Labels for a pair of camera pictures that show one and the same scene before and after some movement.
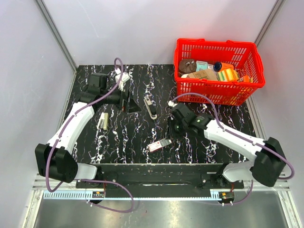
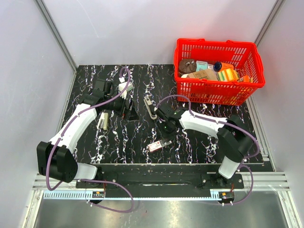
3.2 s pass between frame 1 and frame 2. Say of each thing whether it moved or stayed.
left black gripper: moved
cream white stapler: stayed
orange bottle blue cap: stayed
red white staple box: stayed
